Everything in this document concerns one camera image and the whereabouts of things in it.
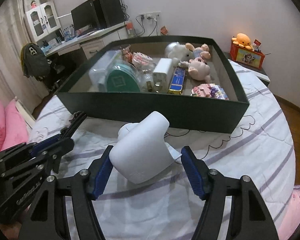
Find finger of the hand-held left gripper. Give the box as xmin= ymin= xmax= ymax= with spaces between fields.
xmin=0 ymin=137 xmax=75 ymax=174
xmin=30 ymin=111 xmax=87 ymax=155

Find beige curtain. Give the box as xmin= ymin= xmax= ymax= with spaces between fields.
xmin=0 ymin=0 xmax=40 ymax=105

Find grey jacket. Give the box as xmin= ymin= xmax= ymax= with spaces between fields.
xmin=20 ymin=42 xmax=51 ymax=81

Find black monitor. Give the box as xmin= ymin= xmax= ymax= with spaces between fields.
xmin=70 ymin=0 xmax=99 ymax=34

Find person's left hand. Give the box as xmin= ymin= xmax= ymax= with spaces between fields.
xmin=0 ymin=219 xmax=24 ymax=237

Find blue and gold box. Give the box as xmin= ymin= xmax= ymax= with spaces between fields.
xmin=168 ymin=66 xmax=187 ymax=96

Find orange octopus plush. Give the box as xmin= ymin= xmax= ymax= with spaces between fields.
xmin=231 ymin=33 xmax=253 ymax=49

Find white glass-door cabinet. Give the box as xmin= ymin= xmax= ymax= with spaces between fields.
xmin=24 ymin=1 xmax=62 ymax=43

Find black computer tower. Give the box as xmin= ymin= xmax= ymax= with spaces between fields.
xmin=93 ymin=0 xmax=126 ymax=29

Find pink and white trinket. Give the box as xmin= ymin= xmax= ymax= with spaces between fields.
xmin=131 ymin=52 xmax=154 ymax=67

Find rabbit doll in blue dress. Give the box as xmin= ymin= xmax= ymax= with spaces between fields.
xmin=185 ymin=42 xmax=212 ymax=62

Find pink pillow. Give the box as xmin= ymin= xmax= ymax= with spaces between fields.
xmin=0 ymin=99 xmax=29 ymax=157

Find dark green storage box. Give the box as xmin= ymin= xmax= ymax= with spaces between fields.
xmin=55 ymin=35 xmax=250 ymax=134

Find clear glass bottle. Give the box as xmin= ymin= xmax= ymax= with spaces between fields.
xmin=139 ymin=66 xmax=158 ymax=93

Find white power adapter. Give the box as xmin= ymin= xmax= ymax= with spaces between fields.
xmin=153 ymin=58 xmax=175 ymax=92

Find clear jar with orange lid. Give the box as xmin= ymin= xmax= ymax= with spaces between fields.
xmin=126 ymin=21 xmax=135 ymax=39

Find red printed box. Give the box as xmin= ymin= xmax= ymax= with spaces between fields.
xmin=229 ymin=42 xmax=267 ymax=70

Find clear plastic case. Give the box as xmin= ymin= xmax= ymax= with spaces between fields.
xmin=88 ymin=50 xmax=123 ymax=91

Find white plush toy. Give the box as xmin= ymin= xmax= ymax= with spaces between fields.
xmin=170 ymin=44 xmax=193 ymax=67

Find green round tin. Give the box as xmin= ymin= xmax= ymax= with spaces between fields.
xmin=105 ymin=64 xmax=141 ymax=93

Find white wall power strip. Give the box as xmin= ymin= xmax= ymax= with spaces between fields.
xmin=139 ymin=11 xmax=161 ymax=20

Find white plastic handheld appliance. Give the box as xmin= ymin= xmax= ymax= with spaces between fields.
xmin=109 ymin=111 xmax=183 ymax=184

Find pink printed blanket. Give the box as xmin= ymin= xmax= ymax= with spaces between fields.
xmin=277 ymin=184 xmax=300 ymax=240

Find pink building block model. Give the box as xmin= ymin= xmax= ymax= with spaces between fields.
xmin=190 ymin=83 xmax=229 ymax=101

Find pink pig plush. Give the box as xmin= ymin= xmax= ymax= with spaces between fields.
xmin=179 ymin=57 xmax=212 ymax=81

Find white desk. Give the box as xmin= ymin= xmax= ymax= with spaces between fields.
xmin=44 ymin=21 xmax=129 ymax=61

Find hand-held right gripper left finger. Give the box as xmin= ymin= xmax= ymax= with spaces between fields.
xmin=18 ymin=145 xmax=114 ymax=240

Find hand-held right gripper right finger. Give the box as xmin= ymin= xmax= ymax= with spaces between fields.
xmin=181 ymin=147 xmax=278 ymax=240

